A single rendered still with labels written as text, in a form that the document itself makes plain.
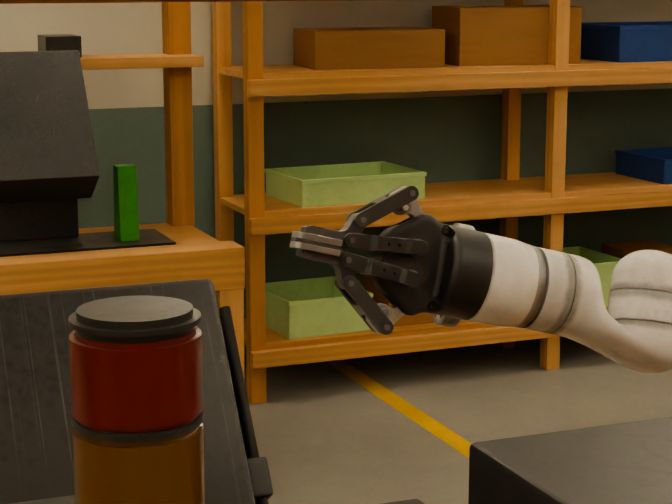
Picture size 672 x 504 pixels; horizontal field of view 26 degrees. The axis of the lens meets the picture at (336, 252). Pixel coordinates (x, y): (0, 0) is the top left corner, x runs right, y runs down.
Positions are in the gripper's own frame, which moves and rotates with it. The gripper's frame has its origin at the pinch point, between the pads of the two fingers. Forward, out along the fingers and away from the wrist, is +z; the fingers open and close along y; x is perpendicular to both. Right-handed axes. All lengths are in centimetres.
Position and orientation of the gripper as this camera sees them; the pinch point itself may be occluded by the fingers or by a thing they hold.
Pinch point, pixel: (315, 243)
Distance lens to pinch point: 117.1
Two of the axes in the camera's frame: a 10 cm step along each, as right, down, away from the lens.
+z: -9.3, -1.9, -3.2
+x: -3.2, -0.2, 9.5
